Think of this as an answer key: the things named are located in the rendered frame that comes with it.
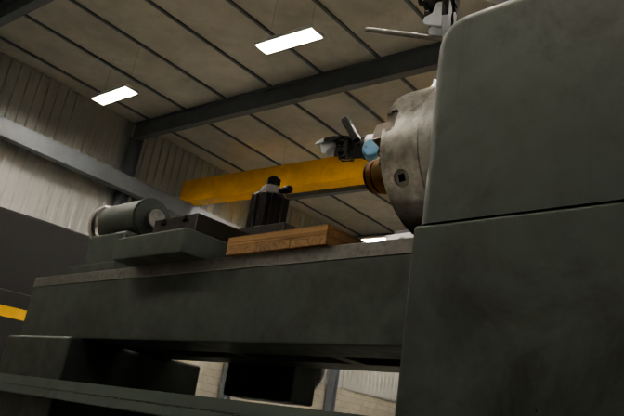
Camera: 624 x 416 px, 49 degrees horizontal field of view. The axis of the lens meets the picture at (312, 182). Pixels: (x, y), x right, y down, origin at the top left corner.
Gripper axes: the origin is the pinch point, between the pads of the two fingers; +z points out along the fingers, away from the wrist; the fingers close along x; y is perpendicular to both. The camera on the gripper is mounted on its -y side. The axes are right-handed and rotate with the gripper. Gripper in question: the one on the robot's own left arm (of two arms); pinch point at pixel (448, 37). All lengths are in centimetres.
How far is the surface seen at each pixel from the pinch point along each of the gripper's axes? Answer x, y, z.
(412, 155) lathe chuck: 14.9, 0.9, 33.6
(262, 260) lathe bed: 6, 34, 52
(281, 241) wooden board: 9, 29, 49
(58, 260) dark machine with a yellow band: -311, 421, -22
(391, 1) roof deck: -804, 335, -599
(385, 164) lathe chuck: 12.5, 6.9, 34.3
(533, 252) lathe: 32, -23, 56
